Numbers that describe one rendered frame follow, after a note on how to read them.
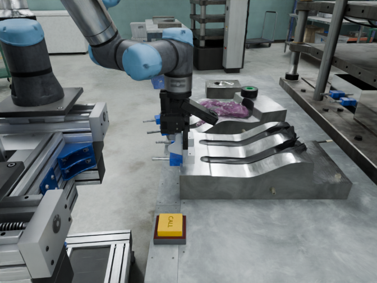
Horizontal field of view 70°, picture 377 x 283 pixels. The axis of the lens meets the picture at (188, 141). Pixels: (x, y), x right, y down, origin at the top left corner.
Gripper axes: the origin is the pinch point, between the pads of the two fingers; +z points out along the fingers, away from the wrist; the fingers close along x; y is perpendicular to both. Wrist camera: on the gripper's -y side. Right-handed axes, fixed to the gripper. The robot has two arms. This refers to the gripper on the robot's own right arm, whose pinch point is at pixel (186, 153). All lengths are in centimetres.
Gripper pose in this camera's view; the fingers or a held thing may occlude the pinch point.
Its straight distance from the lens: 82.4
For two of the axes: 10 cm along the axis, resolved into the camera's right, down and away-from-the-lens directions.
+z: 0.0, 8.7, 4.9
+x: 0.0, 4.9, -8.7
